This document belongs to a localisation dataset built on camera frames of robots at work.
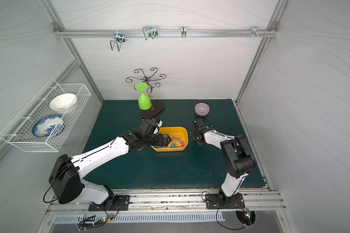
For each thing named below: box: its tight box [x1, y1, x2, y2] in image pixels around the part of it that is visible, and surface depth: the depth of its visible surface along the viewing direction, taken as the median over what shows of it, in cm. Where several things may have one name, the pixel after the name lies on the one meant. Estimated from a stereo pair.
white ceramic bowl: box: [49, 93, 78, 112], surface depth 72 cm
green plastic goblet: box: [134, 82, 152, 111], surface depth 90 cm
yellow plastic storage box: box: [150, 126, 189, 152], surface depth 97 cm
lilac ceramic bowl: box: [194, 102, 210, 117], surface depth 113 cm
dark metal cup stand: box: [125, 67, 167, 119], surface depth 95 cm
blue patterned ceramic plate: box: [32, 115, 66, 138], surface depth 65 cm
